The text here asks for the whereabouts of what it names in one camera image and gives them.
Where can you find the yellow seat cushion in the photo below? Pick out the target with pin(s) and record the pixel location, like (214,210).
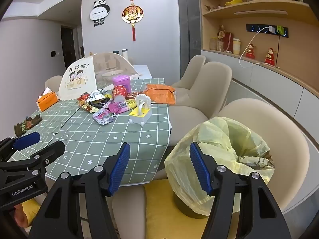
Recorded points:
(164,211)

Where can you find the yellow snack wrapper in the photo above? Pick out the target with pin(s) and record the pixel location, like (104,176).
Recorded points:
(130,103)

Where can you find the small brown figures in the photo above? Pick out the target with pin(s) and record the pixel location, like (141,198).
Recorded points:
(208,7)

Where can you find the dark red gift bag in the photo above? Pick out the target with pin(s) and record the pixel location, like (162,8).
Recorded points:
(229,42)

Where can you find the red brown snack wrapper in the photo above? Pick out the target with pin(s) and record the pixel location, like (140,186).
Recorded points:
(131,95)

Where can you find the panda wall clock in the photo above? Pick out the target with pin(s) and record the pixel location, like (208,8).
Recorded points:
(99,12)

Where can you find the dark brown printed pouch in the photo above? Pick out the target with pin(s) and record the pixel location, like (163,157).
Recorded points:
(25,125)

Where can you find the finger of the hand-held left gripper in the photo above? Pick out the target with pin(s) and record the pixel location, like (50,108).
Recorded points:
(26,140)
(49,151)

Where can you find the glass cup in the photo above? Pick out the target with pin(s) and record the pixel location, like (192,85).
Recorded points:
(220,46)

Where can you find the white charger plug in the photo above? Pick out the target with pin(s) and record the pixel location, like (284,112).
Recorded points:
(273,29)

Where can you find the red orange snack wrapper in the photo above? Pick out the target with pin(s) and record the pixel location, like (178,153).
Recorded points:
(84,96)

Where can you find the orange snack packet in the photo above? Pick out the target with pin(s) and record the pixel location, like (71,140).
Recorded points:
(159,93)

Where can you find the red noodle cup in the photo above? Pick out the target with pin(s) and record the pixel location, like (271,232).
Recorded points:
(119,92)

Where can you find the red seated figurine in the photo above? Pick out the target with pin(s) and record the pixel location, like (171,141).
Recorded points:
(250,52)
(269,57)

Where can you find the white sideboard cabinet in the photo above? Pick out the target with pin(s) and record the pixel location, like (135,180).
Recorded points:
(279,89)

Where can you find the yellow bin liner bag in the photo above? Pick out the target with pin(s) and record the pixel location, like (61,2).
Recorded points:
(179,169)

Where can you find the clear bag with yellow item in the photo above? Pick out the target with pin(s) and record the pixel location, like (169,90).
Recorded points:
(140,112)

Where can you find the red knot wall ornament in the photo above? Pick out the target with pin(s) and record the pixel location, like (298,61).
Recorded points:
(132,13)

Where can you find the mesh food cover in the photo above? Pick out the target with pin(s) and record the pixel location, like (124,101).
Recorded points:
(77,79)

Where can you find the orange tissue box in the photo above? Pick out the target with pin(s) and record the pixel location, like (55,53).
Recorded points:
(47,100)

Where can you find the glass jar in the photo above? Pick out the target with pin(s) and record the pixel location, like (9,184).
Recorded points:
(213,44)

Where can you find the beige chair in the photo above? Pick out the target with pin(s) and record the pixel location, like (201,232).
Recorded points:
(211,87)
(194,67)
(51,81)
(286,142)

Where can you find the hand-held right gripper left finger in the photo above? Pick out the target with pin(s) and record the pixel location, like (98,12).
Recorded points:
(119,170)

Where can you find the pink snack wrapper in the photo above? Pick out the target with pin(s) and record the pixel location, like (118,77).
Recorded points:
(113,107)

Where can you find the green plug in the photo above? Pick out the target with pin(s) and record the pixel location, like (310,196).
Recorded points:
(281,29)

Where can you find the white black snack wrapper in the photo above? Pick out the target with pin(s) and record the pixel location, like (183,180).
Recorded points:
(97,94)

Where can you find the dark trash bin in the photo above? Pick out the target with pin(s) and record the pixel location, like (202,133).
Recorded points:
(184,206)

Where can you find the wooden shelf unit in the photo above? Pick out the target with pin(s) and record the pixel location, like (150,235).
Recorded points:
(259,42)

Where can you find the dark glass door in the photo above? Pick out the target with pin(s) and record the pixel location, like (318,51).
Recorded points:
(188,29)

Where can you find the black power strip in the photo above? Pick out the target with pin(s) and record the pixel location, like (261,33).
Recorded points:
(259,28)

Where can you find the doll figurine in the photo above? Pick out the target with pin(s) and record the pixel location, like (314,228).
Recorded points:
(221,32)

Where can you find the yellow white cup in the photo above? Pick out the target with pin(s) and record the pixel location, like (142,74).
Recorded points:
(236,46)

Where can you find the gold red snack wrapper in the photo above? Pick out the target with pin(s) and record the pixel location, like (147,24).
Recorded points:
(87,107)

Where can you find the purple white snack wrapper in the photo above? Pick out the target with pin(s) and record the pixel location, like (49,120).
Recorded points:
(103,115)

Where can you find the person's left hand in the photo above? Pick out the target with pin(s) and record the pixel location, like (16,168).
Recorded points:
(20,217)

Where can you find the yellow toy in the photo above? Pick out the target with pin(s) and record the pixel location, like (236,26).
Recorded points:
(234,2)

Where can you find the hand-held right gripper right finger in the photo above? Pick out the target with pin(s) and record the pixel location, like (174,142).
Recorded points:
(199,170)

